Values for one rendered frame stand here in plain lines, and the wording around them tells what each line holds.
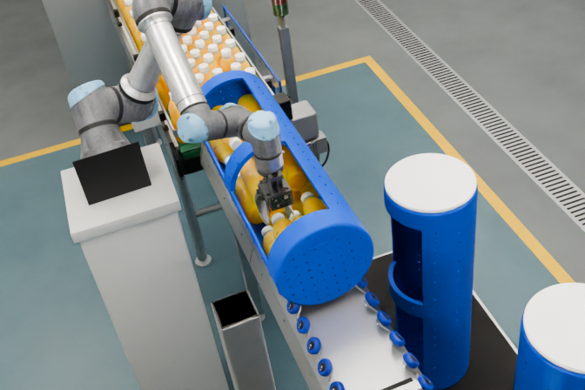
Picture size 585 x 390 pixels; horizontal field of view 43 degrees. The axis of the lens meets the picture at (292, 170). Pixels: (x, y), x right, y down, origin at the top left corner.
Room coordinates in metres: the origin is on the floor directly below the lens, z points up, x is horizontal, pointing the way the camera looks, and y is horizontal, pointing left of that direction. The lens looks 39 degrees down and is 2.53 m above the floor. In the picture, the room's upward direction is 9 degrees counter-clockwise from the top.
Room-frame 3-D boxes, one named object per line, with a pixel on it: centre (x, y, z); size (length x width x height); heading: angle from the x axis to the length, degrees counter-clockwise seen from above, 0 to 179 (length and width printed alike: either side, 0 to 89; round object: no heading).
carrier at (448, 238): (1.72, -0.41, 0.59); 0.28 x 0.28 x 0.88
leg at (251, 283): (2.18, 0.24, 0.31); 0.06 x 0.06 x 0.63; 15
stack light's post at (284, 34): (2.73, -0.05, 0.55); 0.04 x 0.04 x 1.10; 15
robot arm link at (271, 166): (1.55, 0.05, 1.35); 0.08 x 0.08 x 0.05
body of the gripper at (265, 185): (1.54, 0.06, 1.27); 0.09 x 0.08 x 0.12; 15
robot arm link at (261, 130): (1.55, 0.06, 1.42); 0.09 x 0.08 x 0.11; 39
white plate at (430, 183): (1.72, -0.41, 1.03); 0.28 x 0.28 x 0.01
